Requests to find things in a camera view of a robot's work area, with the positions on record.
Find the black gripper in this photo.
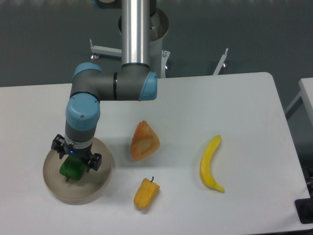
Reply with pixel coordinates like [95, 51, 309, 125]
[51, 134, 102, 172]

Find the green bell pepper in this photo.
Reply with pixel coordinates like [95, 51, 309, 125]
[59, 156, 87, 181]

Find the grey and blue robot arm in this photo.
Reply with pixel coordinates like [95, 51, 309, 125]
[51, 0, 157, 171]

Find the beige round plate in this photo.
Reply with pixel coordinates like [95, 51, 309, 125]
[43, 138, 112, 205]

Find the yellow bell pepper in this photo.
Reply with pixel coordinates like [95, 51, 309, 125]
[134, 177, 160, 210]

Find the orange bread slice toy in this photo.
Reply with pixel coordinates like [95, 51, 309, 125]
[131, 120, 160, 161]

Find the yellow banana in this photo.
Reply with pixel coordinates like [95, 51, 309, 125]
[200, 135, 225, 193]

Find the black device at edge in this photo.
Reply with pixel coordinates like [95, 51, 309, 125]
[294, 198, 313, 224]

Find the white side table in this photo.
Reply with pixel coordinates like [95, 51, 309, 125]
[284, 77, 313, 123]

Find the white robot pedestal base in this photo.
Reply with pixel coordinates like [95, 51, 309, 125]
[88, 8, 229, 83]

